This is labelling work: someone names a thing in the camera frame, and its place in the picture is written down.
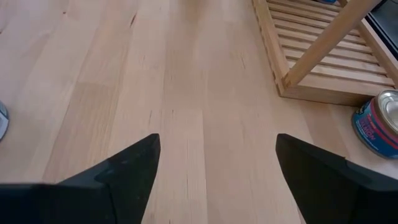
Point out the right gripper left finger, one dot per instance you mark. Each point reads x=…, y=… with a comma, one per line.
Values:
x=77, y=199

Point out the black aluminium table frame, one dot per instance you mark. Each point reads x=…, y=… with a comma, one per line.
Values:
x=388, y=43

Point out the blue salmon can gold lid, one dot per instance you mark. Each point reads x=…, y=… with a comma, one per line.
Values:
x=326, y=1
x=373, y=130
x=3, y=121

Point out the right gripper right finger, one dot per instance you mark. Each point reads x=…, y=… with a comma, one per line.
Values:
x=335, y=193

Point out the wooden slatted shelf rack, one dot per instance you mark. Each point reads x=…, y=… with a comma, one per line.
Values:
x=342, y=77

